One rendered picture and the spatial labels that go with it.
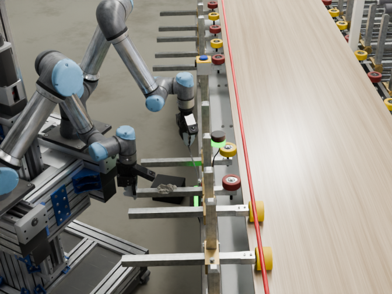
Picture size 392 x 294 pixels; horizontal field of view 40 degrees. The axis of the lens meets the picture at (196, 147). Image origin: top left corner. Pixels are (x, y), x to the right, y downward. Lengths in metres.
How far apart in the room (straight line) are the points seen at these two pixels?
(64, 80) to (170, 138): 2.45
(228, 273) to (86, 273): 0.92
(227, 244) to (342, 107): 0.99
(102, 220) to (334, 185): 1.72
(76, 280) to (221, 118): 1.27
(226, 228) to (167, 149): 1.73
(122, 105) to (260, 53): 1.70
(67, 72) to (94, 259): 1.39
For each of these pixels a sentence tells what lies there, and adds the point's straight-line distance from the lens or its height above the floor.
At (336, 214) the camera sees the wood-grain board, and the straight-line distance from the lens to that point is 2.19.
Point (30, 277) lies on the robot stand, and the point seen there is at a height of 0.35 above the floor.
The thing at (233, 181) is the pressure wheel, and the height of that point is 0.90.
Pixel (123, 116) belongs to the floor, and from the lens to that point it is 4.59.
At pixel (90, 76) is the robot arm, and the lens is 2.43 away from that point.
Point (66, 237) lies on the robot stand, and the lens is 3.17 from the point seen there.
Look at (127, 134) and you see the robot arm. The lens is 2.15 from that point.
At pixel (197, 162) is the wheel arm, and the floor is 0.83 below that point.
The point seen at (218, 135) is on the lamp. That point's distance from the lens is 2.22.
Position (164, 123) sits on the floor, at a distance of 4.44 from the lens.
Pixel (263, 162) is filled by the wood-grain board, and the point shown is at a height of 0.90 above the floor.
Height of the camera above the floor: 2.32
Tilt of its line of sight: 34 degrees down
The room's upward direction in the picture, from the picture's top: 2 degrees counter-clockwise
